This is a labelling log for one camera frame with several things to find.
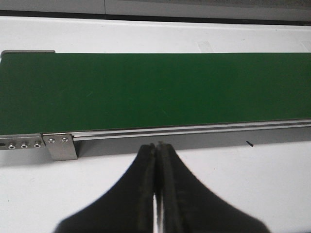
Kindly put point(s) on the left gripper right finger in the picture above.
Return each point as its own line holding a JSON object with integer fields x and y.
{"x": 185, "y": 205}

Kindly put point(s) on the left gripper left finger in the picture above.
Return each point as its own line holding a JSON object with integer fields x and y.
{"x": 127, "y": 207}

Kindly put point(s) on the conveyor end plate with bolts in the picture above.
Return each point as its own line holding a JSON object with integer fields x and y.
{"x": 21, "y": 141}

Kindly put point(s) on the green conveyor belt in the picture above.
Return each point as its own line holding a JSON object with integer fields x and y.
{"x": 63, "y": 92}

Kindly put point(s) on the white cabinet front panel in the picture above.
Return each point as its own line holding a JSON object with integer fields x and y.
{"x": 296, "y": 10}

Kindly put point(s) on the steel conveyor support bracket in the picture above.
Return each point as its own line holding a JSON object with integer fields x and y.
{"x": 60, "y": 146}

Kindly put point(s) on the aluminium conveyor frame rail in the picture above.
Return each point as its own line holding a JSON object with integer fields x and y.
{"x": 194, "y": 129}

